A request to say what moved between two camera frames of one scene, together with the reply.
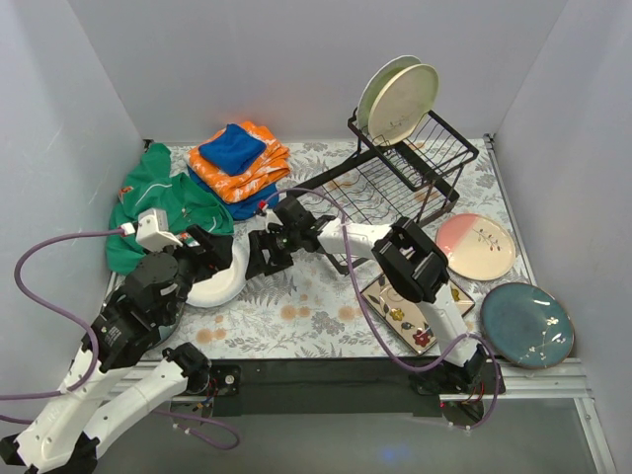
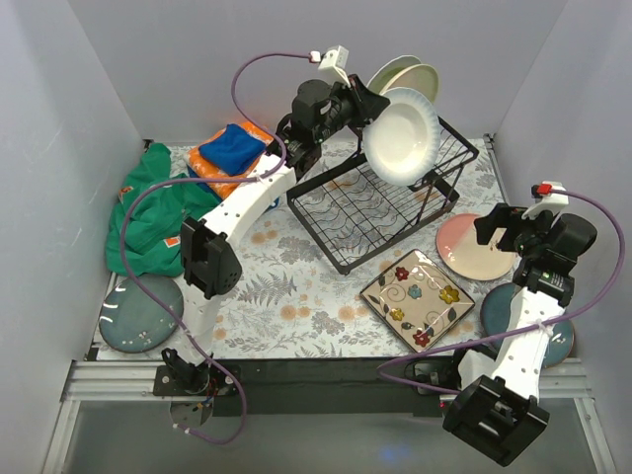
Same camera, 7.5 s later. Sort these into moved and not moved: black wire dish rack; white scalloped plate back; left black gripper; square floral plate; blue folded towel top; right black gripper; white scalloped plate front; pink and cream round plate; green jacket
Moved: left black gripper; right black gripper; white scalloped plate back
Not moved: pink and cream round plate; green jacket; blue folded towel top; black wire dish rack; white scalloped plate front; square floral plate
